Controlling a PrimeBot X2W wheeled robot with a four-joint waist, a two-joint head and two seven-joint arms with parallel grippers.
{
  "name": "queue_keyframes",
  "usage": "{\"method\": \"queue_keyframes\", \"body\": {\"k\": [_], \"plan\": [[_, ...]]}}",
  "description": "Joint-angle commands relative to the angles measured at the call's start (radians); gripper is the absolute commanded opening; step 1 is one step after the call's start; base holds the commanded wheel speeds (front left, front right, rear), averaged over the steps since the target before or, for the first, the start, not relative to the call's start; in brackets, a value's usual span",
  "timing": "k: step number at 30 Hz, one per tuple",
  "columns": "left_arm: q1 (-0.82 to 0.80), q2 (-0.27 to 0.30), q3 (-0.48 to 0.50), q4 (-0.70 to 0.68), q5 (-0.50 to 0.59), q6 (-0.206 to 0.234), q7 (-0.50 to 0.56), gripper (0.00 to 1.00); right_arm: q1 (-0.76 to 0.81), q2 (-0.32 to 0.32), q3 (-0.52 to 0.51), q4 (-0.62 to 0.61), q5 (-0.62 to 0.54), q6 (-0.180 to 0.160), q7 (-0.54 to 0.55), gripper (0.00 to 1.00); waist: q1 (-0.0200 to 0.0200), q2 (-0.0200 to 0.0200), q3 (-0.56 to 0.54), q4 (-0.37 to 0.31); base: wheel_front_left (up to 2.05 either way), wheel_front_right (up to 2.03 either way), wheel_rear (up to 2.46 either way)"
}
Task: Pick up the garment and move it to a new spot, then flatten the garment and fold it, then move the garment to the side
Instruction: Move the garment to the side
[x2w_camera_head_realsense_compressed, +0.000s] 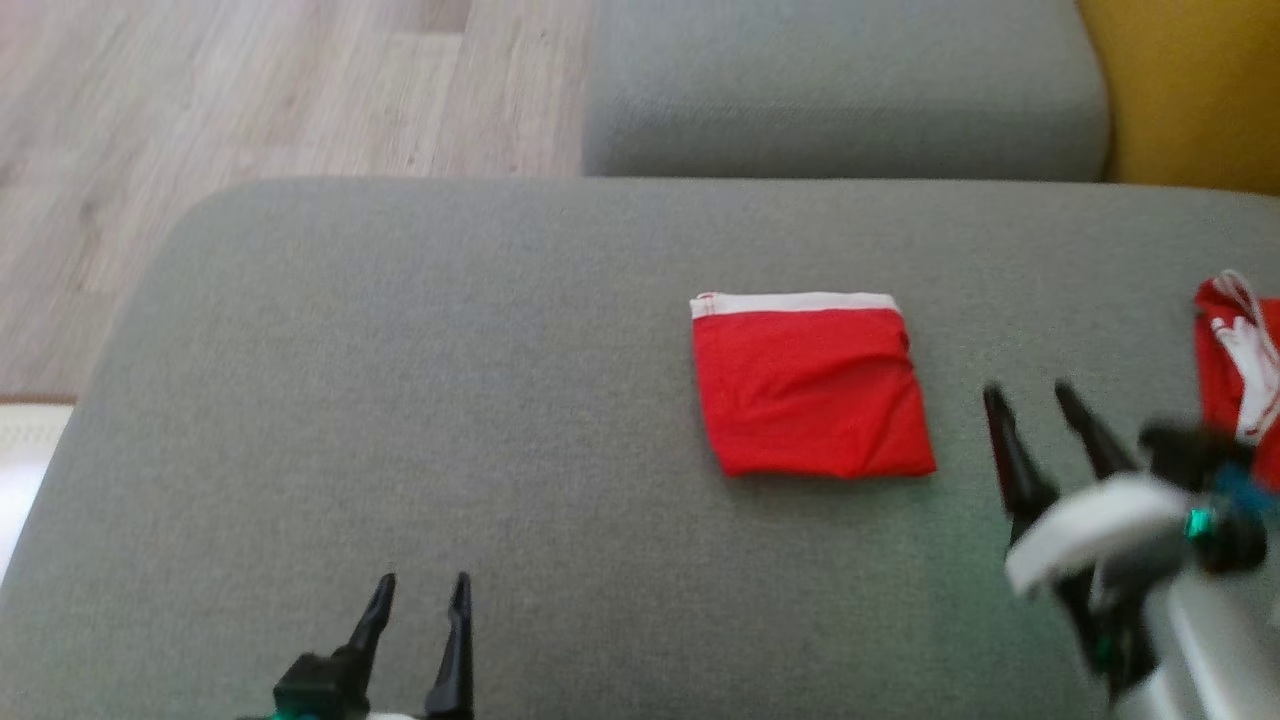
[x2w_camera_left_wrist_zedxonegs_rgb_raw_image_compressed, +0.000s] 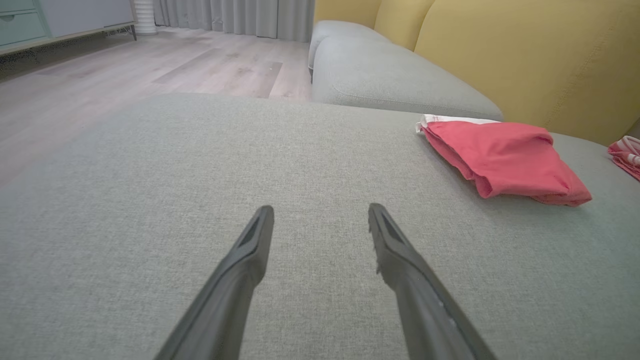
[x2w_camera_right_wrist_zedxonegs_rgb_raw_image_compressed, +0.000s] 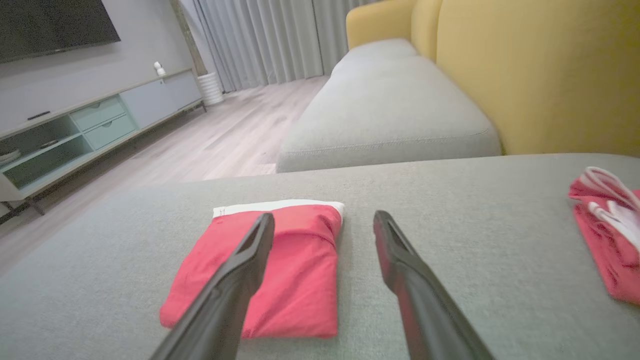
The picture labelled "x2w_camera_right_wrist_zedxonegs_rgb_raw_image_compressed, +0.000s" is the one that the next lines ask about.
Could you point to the brown wooden wall strip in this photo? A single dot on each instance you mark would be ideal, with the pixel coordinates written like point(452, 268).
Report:
point(187, 35)

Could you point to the grey pleated curtain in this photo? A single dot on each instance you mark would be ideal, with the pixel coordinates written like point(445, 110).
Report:
point(270, 40)

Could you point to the white ribbed cylinder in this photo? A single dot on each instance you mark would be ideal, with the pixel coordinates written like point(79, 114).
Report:
point(211, 89)

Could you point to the wide yellow sofa back cushion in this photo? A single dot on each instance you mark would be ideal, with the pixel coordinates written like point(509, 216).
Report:
point(550, 75)

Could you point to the black remote control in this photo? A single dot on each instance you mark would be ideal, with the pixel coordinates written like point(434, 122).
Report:
point(38, 115)

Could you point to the narrow yellow sofa back cushion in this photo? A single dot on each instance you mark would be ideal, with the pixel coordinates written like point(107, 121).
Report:
point(425, 30)

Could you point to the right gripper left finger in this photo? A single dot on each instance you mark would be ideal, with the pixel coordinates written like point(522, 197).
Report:
point(225, 310)

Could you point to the large grey sofa seat cushion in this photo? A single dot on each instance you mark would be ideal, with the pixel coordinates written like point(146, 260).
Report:
point(475, 240)

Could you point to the black flat television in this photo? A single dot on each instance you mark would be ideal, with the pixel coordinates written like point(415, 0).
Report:
point(50, 25)

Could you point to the grey teal tv cabinet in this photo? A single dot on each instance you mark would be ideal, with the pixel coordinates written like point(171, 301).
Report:
point(160, 100)

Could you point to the yellow sofa end cushion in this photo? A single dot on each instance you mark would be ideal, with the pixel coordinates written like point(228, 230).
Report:
point(377, 25)

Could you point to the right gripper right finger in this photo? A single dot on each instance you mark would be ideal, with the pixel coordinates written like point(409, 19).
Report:
point(430, 315)

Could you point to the pale shelf bowl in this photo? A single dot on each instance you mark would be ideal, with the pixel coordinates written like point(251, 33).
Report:
point(9, 157)

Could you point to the red basketball jersey white trim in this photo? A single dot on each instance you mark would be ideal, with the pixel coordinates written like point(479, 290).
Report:
point(615, 270)

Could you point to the small dark shelf dish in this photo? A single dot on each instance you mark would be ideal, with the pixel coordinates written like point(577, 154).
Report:
point(49, 144)

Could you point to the teal cabinet drawer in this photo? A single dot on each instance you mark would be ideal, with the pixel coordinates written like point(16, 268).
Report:
point(110, 131)
point(97, 113)

